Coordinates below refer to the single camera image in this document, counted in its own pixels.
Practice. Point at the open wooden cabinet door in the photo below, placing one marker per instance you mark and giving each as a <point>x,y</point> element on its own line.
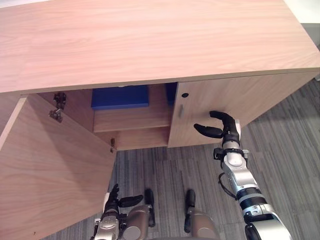
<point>50,162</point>

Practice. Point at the small metal door hinge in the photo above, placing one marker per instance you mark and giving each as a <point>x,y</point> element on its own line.
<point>112,145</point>

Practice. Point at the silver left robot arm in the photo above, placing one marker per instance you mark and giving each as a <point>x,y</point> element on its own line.
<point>107,226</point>

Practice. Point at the closed wooden cabinet door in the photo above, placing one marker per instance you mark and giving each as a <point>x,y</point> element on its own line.
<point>225,105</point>

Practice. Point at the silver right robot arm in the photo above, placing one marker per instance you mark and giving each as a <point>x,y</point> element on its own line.
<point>247,190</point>

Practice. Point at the black round door lock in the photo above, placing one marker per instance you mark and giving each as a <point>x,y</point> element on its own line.
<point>185,95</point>

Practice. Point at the wooden office cabinet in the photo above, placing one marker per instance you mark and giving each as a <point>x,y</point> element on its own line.
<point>150,42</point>

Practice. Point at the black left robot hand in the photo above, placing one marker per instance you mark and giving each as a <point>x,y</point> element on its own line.
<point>117,200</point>

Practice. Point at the narrow blue folder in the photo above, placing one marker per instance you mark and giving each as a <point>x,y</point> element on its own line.
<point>171,95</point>

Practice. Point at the large blue folder box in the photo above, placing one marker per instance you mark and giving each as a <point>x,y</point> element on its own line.
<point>120,98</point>

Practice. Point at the wooden cabinet shelf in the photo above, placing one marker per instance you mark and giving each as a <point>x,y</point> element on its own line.
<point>132,120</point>

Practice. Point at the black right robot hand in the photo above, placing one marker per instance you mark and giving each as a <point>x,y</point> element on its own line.
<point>220,125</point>

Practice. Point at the silver left robot leg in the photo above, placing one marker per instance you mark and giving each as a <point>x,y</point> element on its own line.
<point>142,215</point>

